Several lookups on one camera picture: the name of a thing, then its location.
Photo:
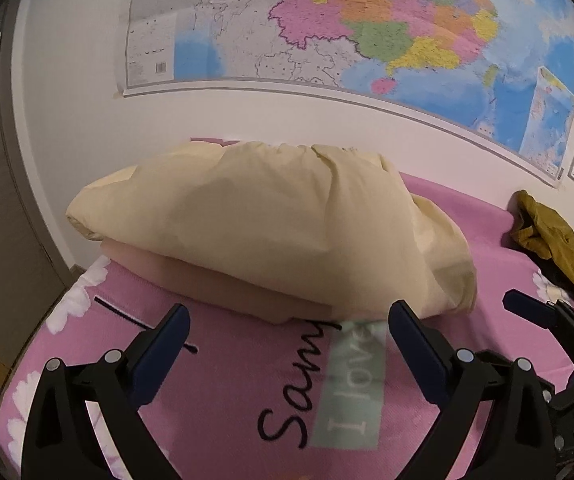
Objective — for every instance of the cream jacket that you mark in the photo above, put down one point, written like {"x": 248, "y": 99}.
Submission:
{"x": 267, "y": 210}

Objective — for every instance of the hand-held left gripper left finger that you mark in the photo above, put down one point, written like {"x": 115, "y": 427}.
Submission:
{"x": 164, "y": 355}

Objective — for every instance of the folded peach garment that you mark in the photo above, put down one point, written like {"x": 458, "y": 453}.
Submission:
{"x": 192, "y": 275}

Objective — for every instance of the colourful wall map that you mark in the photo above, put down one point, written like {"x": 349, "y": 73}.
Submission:
{"x": 367, "y": 35}

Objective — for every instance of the brown wooden door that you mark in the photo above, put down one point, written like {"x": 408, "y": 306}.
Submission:
{"x": 7, "y": 210}

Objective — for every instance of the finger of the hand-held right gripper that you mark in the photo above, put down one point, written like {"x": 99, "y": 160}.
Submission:
{"x": 527, "y": 307}

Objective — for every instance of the olive brown garment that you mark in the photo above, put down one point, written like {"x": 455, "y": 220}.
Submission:
{"x": 567, "y": 250}

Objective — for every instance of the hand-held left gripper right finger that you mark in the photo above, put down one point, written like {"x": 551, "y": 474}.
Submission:
{"x": 412, "y": 355}

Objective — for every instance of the pink daisy print blanket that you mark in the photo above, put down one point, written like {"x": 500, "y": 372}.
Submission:
{"x": 242, "y": 360}

